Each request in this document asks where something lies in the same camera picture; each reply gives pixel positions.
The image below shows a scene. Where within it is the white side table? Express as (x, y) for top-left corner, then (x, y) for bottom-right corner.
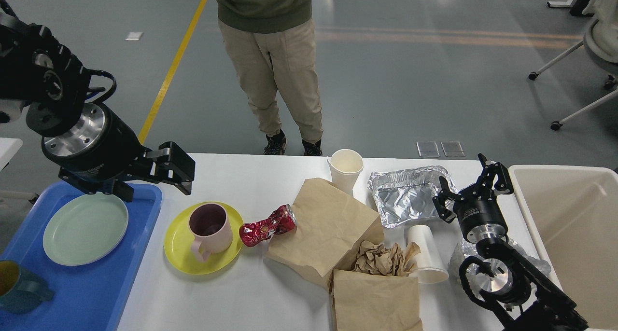
(0, 138), (23, 171)

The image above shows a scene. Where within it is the blue plastic tray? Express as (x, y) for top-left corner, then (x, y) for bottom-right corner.
(0, 181), (163, 331)

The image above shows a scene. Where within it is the crumpled clear plastic wrap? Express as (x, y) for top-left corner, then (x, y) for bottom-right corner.
(448, 238), (552, 283)

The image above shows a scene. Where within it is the person in green sweater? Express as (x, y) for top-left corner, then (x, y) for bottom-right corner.
(215, 0), (323, 156)

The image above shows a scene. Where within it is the crushed red soda can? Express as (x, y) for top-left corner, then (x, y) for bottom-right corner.
(239, 204), (296, 247)

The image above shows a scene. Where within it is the pale green plate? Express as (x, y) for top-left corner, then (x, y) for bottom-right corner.
(42, 193), (128, 266)

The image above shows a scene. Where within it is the office chair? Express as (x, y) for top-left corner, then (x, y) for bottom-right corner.
(528, 19), (617, 131)

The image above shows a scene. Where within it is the lying white paper cup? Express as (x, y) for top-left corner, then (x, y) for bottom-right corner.
(405, 225), (449, 284)

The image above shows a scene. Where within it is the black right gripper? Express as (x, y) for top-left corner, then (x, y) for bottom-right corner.
(432, 153), (514, 243)

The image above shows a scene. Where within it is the pink mug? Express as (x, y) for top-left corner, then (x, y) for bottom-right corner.
(188, 203), (232, 262)

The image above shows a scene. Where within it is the dark teal mug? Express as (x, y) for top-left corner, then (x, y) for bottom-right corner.
(0, 260), (55, 314)

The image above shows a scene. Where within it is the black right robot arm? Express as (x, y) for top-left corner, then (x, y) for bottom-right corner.
(433, 154), (589, 331)

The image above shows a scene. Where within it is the upright white paper cup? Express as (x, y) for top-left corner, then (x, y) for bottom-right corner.
(327, 149), (364, 195)

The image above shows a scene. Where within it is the large brown paper bag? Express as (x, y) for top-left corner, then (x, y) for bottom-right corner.
(266, 179), (384, 291)

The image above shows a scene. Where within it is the crumpled brown paper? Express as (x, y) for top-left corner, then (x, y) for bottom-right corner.
(351, 241), (421, 276)

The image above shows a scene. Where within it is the small brown paper bag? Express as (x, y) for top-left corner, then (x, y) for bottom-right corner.
(332, 270), (423, 331)

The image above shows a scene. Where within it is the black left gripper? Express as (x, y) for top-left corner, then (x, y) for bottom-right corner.
(42, 104), (195, 203)

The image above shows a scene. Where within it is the aluminium foil tray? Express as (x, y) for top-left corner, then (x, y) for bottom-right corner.
(368, 165), (459, 229)

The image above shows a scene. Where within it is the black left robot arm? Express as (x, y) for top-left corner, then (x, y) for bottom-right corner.
(0, 0), (195, 203)

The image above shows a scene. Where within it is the beige plastic bin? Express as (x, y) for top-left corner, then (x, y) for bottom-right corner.
(508, 165), (618, 330)

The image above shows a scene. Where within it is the yellow plastic plate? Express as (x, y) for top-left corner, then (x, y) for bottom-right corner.
(164, 202), (244, 275)

